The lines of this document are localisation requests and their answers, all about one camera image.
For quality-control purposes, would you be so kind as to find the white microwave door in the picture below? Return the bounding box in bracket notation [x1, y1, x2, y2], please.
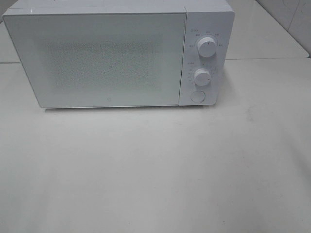
[4, 13, 186, 108]

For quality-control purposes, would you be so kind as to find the round door release button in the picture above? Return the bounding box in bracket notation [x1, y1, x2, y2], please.
[190, 91, 206, 102]

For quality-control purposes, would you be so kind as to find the white microwave knob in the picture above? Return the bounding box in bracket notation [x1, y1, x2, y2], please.
[193, 68, 211, 86]
[197, 35, 217, 58]

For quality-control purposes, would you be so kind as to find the white microwave oven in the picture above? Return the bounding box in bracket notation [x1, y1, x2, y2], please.
[2, 0, 235, 109]

